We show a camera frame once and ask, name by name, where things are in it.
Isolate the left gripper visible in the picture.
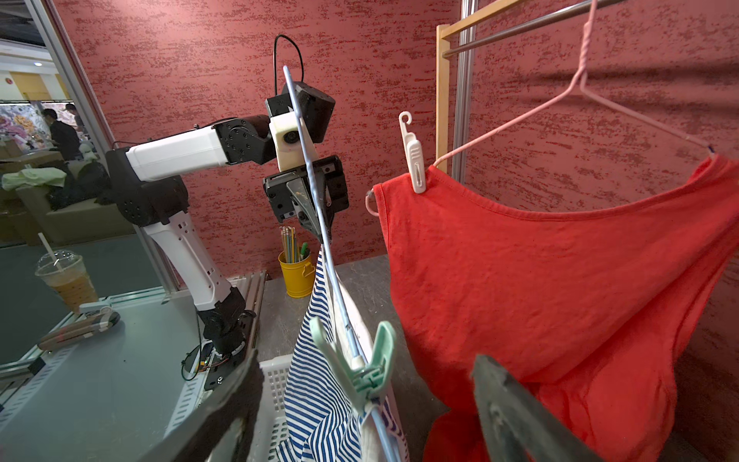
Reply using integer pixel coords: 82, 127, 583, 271
263, 156, 349, 242

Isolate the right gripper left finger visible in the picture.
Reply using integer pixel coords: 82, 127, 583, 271
142, 350, 264, 461

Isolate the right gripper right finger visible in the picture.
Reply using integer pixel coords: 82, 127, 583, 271
471, 354, 600, 462

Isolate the blue white striped tank top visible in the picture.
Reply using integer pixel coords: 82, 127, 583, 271
273, 253, 386, 461

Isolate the light blue wire hanger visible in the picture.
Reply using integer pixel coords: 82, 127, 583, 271
285, 73, 404, 461

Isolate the mint green clothespin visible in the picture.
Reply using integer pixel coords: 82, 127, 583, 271
309, 318, 396, 416

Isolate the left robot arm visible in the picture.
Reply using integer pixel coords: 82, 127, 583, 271
105, 115, 299, 390

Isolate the red tank top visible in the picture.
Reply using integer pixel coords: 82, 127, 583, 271
373, 156, 738, 461

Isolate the white perforated laundry basket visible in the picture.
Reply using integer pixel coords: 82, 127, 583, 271
247, 354, 292, 462

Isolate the yellow pencil cup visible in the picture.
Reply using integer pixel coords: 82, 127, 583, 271
278, 226, 316, 298

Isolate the white clothespin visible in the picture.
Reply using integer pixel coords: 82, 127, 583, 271
398, 111, 426, 194

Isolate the wooden clothes rack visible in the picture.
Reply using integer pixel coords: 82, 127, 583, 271
435, 1, 615, 183

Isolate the iced drink cup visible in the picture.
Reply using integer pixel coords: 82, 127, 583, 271
35, 232, 99, 313

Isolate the person in background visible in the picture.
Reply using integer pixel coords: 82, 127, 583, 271
42, 109, 83, 161

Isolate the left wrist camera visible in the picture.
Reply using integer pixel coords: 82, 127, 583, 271
269, 112, 319, 172

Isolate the pink wire hanger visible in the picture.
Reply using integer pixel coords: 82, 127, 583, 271
364, 0, 717, 219

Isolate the aluminium corner post left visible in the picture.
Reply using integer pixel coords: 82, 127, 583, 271
25, 0, 180, 293

